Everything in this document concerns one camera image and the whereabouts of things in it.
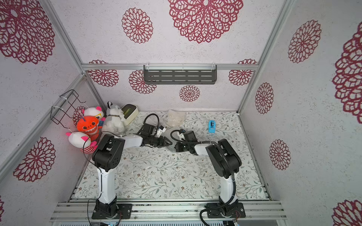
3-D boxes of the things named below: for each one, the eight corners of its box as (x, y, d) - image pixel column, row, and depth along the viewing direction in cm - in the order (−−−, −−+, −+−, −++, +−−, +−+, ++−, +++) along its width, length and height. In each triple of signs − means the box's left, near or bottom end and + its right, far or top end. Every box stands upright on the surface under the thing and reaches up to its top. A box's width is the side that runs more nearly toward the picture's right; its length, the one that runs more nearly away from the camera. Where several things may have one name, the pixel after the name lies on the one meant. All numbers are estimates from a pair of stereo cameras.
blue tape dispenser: (208, 132, 110) (209, 129, 107) (208, 122, 116) (209, 119, 113) (215, 133, 109) (216, 130, 106) (214, 123, 116) (215, 120, 113)
